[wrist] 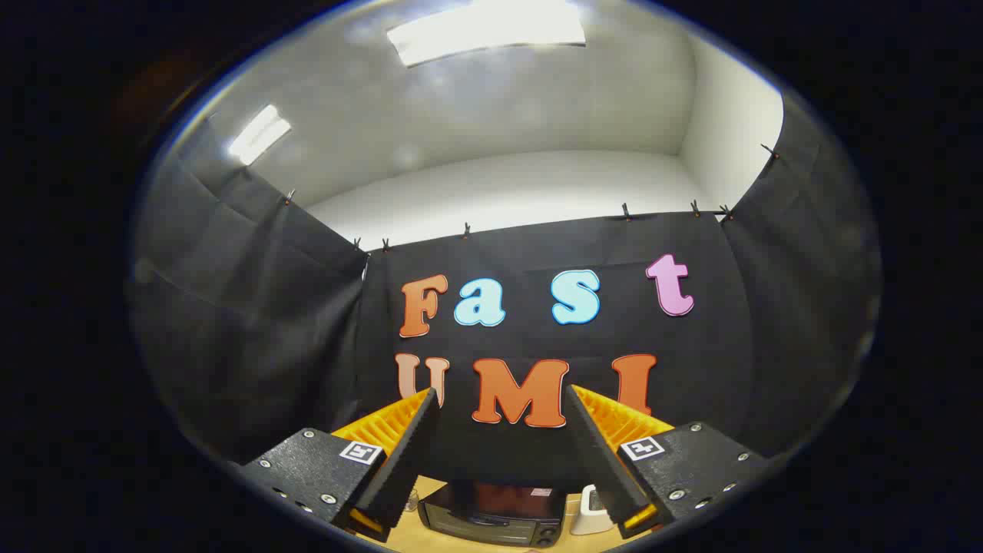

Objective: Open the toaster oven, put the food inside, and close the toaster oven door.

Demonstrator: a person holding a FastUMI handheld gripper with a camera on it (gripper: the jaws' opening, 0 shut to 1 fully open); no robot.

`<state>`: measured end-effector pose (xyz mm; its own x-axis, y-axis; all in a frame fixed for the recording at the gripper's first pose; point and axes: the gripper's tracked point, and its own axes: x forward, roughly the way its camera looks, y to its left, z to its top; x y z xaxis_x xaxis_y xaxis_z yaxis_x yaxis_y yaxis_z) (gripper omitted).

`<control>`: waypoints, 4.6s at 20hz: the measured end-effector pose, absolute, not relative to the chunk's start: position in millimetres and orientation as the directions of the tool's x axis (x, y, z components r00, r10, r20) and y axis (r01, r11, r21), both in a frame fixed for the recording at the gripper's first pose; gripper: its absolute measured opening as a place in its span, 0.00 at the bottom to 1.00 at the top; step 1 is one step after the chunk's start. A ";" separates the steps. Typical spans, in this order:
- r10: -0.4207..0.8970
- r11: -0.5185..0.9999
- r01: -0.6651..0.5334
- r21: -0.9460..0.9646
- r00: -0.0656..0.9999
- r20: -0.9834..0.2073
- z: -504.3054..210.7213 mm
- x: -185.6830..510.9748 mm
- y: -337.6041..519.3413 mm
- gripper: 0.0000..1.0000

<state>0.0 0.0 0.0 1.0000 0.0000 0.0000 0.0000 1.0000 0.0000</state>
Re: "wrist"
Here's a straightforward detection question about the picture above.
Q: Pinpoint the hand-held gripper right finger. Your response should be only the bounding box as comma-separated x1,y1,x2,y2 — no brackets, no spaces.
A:
564,383,769,539

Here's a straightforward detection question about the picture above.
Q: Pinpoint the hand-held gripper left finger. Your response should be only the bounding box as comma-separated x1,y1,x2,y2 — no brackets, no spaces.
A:
230,386,442,545

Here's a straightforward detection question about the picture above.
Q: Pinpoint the black toaster oven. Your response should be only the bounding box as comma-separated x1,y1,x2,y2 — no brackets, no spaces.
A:
419,480,568,548

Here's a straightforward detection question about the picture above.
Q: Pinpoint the white rectangular appliance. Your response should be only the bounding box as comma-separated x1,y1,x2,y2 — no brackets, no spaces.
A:
570,484,615,536

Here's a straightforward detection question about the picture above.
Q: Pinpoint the black backdrop cloth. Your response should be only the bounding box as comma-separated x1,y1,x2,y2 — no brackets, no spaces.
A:
129,96,884,492

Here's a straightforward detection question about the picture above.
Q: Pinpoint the row of black clips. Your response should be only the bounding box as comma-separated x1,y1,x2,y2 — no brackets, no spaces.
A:
283,142,781,254

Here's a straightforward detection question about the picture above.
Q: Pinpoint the small ceiling light panel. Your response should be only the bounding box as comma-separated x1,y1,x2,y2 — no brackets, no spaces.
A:
227,104,293,166

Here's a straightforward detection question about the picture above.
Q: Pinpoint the large ceiling light panel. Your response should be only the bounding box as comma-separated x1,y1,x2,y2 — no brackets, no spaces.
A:
386,0,587,68

